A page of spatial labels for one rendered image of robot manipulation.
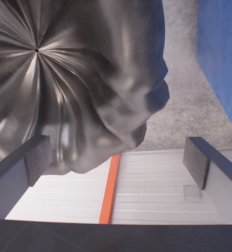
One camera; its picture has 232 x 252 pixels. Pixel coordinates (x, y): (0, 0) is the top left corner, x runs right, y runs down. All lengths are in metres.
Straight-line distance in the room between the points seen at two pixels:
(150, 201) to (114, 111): 0.87
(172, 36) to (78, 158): 0.70
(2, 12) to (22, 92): 0.17
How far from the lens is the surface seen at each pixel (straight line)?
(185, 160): 0.17
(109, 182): 1.16
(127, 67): 0.23
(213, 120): 1.18
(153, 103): 0.25
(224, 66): 0.59
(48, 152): 0.16
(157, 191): 1.12
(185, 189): 1.08
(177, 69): 0.96
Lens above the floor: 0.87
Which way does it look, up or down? 48 degrees down
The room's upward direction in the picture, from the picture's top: 168 degrees counter-clockwise
